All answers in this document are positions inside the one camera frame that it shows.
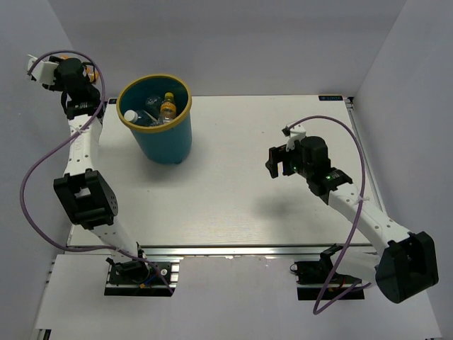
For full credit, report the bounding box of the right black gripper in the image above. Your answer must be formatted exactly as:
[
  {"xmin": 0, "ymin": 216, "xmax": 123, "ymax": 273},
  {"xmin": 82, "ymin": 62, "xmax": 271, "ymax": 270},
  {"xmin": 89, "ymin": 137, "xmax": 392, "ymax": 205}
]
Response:
[{"xmin": 265, "ymin": 142, "xmax": 312, "ymax": 179}]

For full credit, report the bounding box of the small bottle yellow cap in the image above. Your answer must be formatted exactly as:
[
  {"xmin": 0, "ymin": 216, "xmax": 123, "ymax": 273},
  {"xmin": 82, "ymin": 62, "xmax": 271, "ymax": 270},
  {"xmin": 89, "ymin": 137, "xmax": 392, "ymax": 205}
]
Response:
[{"xmin": 55, "ymin": 57, "xmax": 98, "ymax": 84}]

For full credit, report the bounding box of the clear square juice bottle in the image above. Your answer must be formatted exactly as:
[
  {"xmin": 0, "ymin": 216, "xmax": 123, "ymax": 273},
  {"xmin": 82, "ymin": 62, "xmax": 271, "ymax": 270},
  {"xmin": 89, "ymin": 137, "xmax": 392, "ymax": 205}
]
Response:
[{"xmin": 123, "ymin": 110, "xmax": 159, "ymax": 127}]

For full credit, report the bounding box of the clear bottle blue label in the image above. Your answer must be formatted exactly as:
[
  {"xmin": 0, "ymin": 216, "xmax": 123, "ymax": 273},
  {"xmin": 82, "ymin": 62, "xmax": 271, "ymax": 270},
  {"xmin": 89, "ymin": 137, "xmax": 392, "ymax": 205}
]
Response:
[{"xmin": 144, "ymin": 95, "xmax": 163, "ymax": 116}]

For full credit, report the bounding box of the orange juice bottle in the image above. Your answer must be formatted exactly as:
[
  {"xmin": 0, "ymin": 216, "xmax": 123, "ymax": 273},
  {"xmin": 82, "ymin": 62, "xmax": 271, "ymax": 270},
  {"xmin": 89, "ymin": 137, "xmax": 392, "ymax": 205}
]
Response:
[{"xmin": 159, "ymin": 92, "xmax": 177, "ymax": 123}]

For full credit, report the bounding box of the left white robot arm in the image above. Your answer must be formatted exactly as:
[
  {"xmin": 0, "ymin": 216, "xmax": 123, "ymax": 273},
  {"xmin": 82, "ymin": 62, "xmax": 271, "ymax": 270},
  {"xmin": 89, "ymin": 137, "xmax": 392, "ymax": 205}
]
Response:
[{"xmin": 48, "ymin": 57, "xmax": 139, "ymax": 263}]

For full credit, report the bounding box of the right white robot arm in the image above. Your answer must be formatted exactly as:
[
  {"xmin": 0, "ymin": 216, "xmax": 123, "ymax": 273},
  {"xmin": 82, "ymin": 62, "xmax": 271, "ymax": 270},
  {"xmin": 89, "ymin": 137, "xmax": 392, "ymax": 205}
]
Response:
[{"xmin": 265, "ymin": 137, "xmax": 439, "ymax": 303}]

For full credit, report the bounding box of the teal bin with yellow rim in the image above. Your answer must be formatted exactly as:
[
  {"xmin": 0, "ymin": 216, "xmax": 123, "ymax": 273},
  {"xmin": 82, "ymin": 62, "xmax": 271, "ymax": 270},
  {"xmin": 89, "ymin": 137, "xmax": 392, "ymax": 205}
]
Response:
[{"xmin": 116, "ymin": 74, "xmax": 192, "ymax": 164}]

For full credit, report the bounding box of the blue table corner label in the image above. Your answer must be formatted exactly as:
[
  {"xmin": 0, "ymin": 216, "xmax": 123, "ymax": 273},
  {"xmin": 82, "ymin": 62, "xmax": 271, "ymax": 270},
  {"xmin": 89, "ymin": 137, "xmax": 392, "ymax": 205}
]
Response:
[{"xmin": 318, "ymin": 95, "xmax": 343, "ymax": 101}]

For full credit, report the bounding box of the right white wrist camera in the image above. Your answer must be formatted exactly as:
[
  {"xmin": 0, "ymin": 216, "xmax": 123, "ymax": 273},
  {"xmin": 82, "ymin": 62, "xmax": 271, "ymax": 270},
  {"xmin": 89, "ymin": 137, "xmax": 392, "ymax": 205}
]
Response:
[{"xmin": 282, "ymin": 122, "xmax": 306, "ymax": 152}]

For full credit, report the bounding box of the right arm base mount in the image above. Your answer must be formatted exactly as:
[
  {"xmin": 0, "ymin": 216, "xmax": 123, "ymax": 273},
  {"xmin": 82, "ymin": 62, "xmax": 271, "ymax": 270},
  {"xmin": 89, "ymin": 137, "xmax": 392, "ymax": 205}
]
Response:
[{"xmin": 289, "ymin": 244, "xmax": 376, "ymax": 301}]

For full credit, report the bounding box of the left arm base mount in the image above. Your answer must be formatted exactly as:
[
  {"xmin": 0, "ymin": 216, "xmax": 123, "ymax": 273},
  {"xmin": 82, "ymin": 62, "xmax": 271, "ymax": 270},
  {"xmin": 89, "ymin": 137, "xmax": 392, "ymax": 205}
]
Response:
[{"xmin": 104, "ymin": 258, "xmax": 179, "ymax": 297}]

